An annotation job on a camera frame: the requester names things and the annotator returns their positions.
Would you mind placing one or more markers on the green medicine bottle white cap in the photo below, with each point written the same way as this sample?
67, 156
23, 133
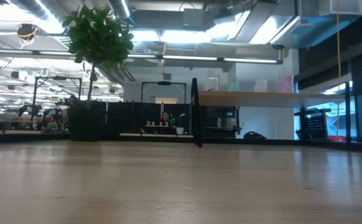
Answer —
234, 86

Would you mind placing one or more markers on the person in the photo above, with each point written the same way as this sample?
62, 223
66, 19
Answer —
166, 118
72, 101

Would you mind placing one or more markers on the white background bottle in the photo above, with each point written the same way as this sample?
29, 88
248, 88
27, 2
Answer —
219, 122

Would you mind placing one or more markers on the ceiling light strip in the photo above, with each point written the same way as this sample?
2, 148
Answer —
28, 53
199, 58

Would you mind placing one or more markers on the blue chair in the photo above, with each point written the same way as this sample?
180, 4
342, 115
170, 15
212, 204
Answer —
254, 135

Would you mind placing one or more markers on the grey ceiling box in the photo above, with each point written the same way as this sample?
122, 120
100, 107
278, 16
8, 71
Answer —
193, 17

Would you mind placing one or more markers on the green plant in black pot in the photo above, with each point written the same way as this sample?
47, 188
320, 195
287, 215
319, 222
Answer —
97, 37

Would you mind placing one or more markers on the black perforated metal rack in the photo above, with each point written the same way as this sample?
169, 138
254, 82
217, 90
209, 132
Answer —
313, 124

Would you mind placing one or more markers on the black ceiling dome device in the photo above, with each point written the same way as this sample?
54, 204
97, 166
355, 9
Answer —
27, 31

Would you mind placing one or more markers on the white ceiling air unit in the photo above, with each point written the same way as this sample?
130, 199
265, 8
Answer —
339, 7

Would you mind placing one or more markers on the wooden shelf black frame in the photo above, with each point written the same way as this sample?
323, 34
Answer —
262, 99

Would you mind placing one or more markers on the black aluminium table frame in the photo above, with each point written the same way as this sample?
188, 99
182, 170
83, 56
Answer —
277, 142

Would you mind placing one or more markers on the black security camera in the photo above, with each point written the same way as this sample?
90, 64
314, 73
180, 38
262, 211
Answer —
277, 47

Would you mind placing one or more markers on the silver spiral duct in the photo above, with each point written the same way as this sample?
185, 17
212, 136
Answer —
120, 7

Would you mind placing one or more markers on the silver ceiling duct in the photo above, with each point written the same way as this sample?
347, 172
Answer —
262, 21

